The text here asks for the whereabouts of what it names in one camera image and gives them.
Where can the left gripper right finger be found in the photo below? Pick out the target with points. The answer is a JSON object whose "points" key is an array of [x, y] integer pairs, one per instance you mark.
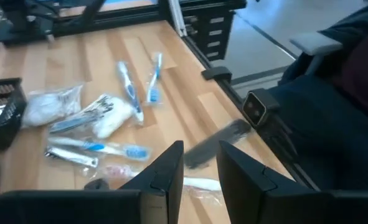
{"points": [[295, 208]]}

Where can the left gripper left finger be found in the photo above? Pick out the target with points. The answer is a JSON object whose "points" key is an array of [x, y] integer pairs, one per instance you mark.
{"points": [[78, 208]]}

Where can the black comb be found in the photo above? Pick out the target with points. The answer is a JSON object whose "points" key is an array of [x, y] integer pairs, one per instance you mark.
{"points": [[96, 184], [216, 143]]}

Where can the blue white toothbrush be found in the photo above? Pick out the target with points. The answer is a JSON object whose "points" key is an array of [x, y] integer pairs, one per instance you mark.
{"points": [[154, 90], [129, 88], [102, 147]]}

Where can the nail tools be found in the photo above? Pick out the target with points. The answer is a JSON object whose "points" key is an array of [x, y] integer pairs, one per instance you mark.
{"points": [[71, 122]]}

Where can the red white toothbrush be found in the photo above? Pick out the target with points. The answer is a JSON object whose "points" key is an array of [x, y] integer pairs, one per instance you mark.
{"points": [[202, 184]]}

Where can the cotton swabs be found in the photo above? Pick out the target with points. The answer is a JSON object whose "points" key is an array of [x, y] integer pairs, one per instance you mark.
{"points": [[46, 107], [113, 118]]}

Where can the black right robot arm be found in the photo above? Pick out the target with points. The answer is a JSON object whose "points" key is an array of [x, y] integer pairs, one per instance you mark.
{"points": [[12, 25]]}

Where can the person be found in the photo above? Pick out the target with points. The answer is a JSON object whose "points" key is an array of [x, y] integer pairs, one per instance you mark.
{"points": [[327, 130]]}

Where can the black plastic basket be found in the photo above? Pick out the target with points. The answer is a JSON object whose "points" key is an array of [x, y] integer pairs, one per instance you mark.
{"points": [[14, 121]]}

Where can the black table edge clamp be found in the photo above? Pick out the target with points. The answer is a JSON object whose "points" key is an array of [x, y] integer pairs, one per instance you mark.
{"points": [[216, 73]]}

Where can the grey office chair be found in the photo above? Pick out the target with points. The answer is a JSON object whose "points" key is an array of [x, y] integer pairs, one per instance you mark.
{"points": [[314, 43]]}

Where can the black drawer cabinet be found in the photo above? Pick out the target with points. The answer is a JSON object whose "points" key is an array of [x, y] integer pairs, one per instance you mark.
{"points": [[202, 34]]}

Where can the black table-level camera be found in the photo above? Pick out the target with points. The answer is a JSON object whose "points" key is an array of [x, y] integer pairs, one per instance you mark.
{"points": [[260, 105]]}

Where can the silver aluminium bracket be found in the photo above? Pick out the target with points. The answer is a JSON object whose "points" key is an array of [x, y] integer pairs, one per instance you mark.
{"points": [[177, 17]]}

